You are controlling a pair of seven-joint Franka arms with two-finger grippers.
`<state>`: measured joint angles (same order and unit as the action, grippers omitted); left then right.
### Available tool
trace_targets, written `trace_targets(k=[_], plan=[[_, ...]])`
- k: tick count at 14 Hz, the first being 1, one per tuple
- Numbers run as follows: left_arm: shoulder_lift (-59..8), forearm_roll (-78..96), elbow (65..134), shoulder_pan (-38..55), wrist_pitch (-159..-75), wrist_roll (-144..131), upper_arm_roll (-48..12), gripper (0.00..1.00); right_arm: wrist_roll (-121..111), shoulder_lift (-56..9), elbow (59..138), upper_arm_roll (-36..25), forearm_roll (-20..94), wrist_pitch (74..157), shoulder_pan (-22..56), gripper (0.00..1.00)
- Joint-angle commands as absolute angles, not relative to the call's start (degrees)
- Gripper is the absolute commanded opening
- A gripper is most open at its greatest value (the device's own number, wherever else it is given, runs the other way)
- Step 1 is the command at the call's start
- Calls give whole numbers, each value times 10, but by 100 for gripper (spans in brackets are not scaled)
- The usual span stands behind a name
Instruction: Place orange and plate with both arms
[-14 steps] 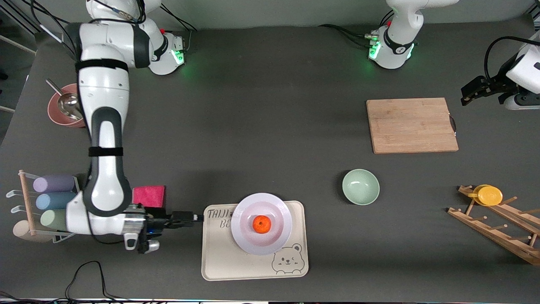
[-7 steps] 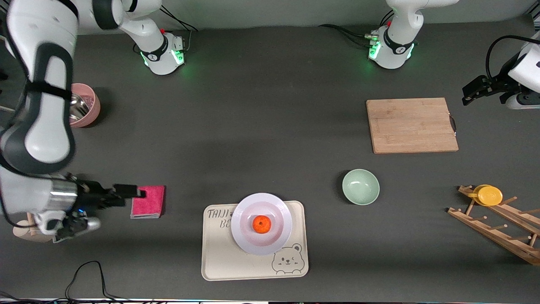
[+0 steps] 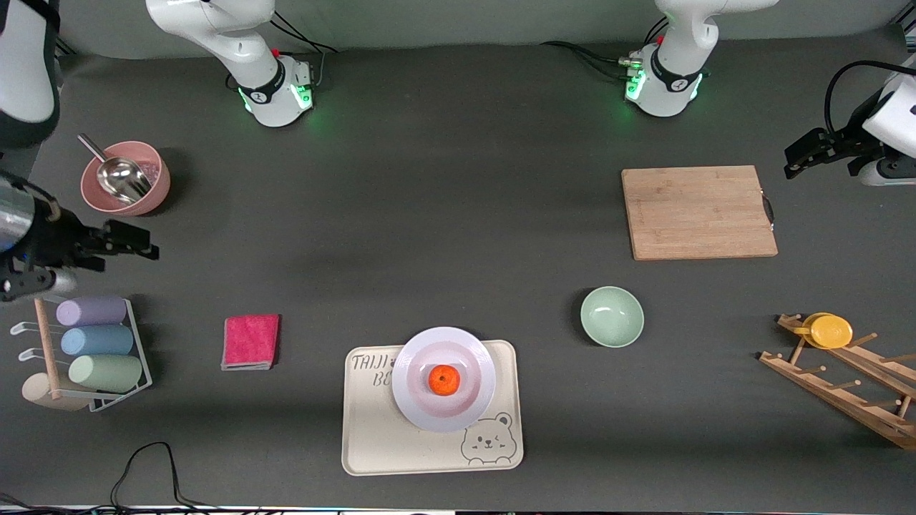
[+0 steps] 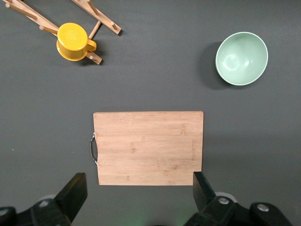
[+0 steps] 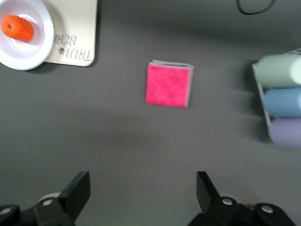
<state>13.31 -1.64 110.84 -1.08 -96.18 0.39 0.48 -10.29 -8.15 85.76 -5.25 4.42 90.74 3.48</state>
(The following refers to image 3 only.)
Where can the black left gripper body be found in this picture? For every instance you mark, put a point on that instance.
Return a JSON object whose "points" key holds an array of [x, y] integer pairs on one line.
{"points": [[849, 145]]}

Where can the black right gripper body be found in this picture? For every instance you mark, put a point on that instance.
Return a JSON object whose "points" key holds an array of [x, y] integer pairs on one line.
{"points": [[56, 239]]}

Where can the orange fruit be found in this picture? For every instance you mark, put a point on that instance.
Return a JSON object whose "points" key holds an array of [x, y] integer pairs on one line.
{"points": [[444, 380]]}

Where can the white round plate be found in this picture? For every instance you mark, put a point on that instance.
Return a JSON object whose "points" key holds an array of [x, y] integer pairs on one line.
{"points": [[472, 400]]}

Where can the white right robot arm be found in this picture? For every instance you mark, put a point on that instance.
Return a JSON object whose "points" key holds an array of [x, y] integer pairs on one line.
{"points": [[243, 50]]}

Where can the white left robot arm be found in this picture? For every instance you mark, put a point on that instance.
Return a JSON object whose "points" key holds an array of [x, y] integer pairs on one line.
{"points": [[676, 64]]}

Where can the metal scoop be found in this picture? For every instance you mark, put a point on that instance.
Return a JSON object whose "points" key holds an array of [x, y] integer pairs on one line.
{"points": [[125, 180]]}

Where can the pink bowl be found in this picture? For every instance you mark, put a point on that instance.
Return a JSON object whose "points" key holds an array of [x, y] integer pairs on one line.
{"points": [[159, 187]]}

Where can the purple cup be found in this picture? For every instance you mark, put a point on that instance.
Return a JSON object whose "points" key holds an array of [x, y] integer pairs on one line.
{"points": [[93, 311]]}

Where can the blue cup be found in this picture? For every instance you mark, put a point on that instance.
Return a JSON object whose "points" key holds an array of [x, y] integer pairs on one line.
{"points": [[99, 341]]}

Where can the wooden cutting board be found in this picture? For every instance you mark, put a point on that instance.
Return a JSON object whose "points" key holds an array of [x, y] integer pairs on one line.
{"points": [[698, 212]]}

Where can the green cup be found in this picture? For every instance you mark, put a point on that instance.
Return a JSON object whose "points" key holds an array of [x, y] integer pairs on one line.
{"points": [[107, 373]]}

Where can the pink folded cloth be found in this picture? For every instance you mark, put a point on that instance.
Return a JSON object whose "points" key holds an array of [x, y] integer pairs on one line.
{"points": [[250, 342]]}

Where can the beige cup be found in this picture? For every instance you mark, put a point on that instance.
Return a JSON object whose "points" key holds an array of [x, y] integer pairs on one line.
{"points": [[39, 397]]}

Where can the yellow cup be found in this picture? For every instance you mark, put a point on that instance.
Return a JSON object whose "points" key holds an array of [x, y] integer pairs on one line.
{"points": [[830, 332]]}

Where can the wooden peg drying rack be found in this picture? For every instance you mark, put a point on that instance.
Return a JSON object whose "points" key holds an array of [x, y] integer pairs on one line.
{"points": [[851, 400]]}

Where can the light green bowl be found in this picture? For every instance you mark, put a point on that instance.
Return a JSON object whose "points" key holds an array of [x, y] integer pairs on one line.
{"points": [[612, 317]]}

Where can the beige bear print tray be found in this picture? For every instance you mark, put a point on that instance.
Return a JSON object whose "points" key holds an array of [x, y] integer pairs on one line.
{"points": [[372, 436]]}

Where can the wooden dowel post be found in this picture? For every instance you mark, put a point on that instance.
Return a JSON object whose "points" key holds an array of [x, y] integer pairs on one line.
{"points": [[46, 343]]}

